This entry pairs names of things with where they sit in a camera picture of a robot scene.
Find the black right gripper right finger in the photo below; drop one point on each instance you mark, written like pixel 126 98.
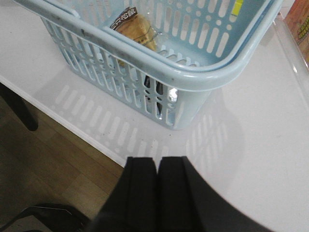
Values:
pixel 187 203

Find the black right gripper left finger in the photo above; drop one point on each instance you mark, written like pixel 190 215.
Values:
pixel 131 207

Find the dark tissue pack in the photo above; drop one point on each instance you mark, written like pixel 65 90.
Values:
pixel 160 100

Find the packaged bread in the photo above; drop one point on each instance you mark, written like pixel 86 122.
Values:
pixel 136 24

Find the light blue plastic basket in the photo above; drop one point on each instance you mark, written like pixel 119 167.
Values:
pixel 203 46

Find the right clear acrylic shelf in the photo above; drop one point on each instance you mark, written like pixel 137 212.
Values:
pixel 295 77

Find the yellow popcorn paper cup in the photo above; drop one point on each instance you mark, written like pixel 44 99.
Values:
pixel 237 7

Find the black chair frame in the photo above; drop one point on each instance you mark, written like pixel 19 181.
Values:
pixel 17 105

